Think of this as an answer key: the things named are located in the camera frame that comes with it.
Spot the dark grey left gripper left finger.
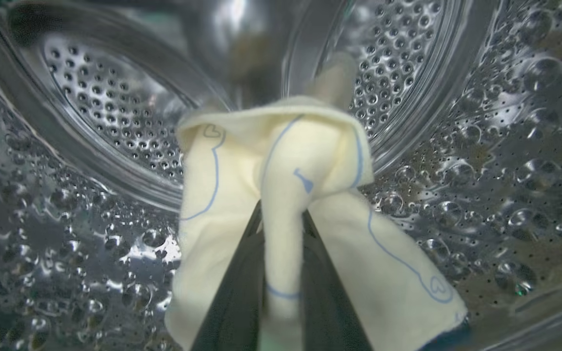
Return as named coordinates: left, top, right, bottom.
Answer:
left=191, top=200, right=267, bottom=351

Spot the cream garment with blue outlines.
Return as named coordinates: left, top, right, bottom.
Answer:
left=164, top=95, right=473, bottom=351

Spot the white front-load washing machine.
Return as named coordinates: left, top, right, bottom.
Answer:
left=0, top=0, right=562, bottom=351

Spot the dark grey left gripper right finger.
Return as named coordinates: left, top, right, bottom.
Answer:
left=301, top=210, right=374, bottom=351

